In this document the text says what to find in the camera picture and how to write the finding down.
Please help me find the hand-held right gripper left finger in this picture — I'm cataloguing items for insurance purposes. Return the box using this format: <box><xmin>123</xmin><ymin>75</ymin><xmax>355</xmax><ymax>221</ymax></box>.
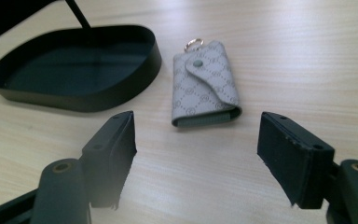
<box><xmin>80</xmin><ymin>110</ymin><xmax>138</xmax><ymax>210</ymax></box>

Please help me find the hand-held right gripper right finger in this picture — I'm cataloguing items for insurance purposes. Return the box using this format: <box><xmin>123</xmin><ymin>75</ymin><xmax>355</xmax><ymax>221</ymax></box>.
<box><xmin>256</xmin><ymin>111</ymin><xmax>336</xmax><ymax>210</ymax></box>

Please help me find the black tray with hook stand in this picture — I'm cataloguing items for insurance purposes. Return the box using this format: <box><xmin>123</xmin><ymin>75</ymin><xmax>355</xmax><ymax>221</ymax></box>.
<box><xmin>0</xmin><ymin>0</ymin><xmax>163</xmax><ymax>113</ymax></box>

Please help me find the grey patterned key pouch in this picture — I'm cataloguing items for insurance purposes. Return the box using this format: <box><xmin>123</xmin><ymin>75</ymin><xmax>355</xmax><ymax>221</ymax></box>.
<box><xmin>171</xmin><ymin>37</ymin><xmax>243</xmax><ymax>128</ymax></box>

